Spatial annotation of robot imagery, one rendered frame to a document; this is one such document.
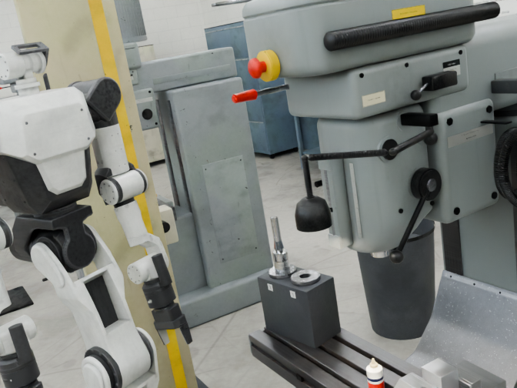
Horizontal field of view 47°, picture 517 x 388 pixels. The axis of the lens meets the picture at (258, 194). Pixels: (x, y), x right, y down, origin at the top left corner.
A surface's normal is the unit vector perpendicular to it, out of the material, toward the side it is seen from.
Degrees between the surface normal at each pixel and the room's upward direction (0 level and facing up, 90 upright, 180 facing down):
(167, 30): 90
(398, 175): 90
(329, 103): 90
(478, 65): 90
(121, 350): 66
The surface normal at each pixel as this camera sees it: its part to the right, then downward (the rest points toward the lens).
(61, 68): 0.52, 0.14
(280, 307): -0.74, 0.29
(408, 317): 0.00, 0.33
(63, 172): 0.79, 0.04
